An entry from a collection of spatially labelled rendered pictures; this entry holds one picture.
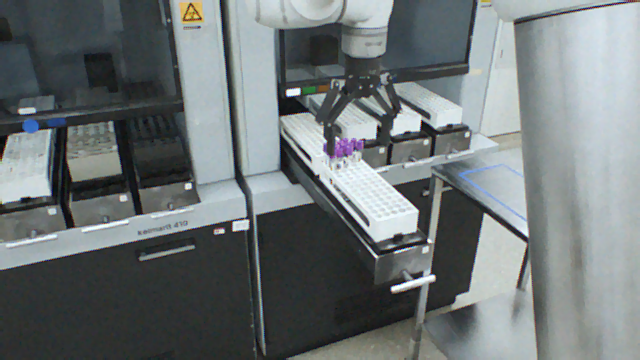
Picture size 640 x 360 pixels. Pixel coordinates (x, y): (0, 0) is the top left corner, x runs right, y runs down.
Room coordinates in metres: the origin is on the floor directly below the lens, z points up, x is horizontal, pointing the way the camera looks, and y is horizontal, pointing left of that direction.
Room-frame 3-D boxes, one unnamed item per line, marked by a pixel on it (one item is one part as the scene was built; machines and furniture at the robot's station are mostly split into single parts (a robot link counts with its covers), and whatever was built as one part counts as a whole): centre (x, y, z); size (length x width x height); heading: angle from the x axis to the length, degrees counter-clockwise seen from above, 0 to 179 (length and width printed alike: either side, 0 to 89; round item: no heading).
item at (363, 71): (1.01, -0.07, 1.10); 0.08 x 0.07 x 0.09; 114
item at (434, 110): (1.58, -0.31, 0.83); 0.30 x 0.10 x 0.06; 24
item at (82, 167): (1.07, 0.57, 0.85); 0.12 x 0.02 x 0.06; 115
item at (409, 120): (1.52, -0.17, 0.83); 0.30 x 0.10 x 0.06; 24
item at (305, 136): (1.26, 0.05, 0.83); 0.30 x 0.10 x 0.06; 24
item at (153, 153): (1.14, 0.43, 0.85); 0.12 x 0.02 x 0.06; 114
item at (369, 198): (0.97, -0.08, 0.83); 0.30 x 0.10 x 0.06; 24
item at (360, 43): (1.01, -0.07, 1.18); 0.09 x 0.09 x 0.06
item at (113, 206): (1.29, 0.67, 0.78); 0.73 x 0.14 x 0.09; 24
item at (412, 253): (1.10, -0.03, 0.78); 0.73 x 0.14 x 0.09; 24
